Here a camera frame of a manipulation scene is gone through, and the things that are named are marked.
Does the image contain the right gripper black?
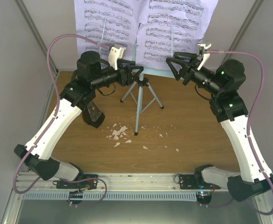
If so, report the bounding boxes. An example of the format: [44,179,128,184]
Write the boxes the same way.
[166,52,222,96]

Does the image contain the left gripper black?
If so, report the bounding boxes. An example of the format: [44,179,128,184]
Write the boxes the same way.
[92,60,144,89]

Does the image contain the light blue music stand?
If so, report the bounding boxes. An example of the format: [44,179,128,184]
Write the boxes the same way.
[120,39,172,136]

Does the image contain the sheet music page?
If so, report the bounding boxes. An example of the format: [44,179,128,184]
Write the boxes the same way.
[136,0,218,70]

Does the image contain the sheet music pages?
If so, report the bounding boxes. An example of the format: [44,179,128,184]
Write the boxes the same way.
[74,0,143,60]

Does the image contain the clear plastic metronome cover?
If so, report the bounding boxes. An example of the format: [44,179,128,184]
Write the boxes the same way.
[87,101,102,122]

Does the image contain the black metronome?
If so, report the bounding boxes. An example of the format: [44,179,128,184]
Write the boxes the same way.
[82,101,105,128]

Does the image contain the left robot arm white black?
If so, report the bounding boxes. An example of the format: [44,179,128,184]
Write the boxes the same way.
[14,49,143,189]

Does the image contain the white paint patch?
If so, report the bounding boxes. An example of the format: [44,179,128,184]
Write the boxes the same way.
[106,123,132,147]

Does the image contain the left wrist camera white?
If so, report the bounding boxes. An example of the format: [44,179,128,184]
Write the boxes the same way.
[108,44,126,70]

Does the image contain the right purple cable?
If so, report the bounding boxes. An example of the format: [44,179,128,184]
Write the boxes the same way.
[208,49,273,216]

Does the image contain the purple cable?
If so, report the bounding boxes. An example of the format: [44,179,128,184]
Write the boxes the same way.
[208,49,273,216]
[12,34,111,195]

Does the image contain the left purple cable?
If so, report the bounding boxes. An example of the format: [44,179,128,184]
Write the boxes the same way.
[12,34,111,195]

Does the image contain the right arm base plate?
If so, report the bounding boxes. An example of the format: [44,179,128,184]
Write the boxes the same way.
[173,174,221,190]

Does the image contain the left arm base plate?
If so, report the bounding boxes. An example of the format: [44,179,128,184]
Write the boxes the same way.
[53,174,98,190]

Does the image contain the grey slotted cable duct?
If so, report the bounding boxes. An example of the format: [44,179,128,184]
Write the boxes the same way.
[23,191,197,202]

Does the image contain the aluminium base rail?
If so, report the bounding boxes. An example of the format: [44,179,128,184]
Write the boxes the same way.
[16,172,200,192]

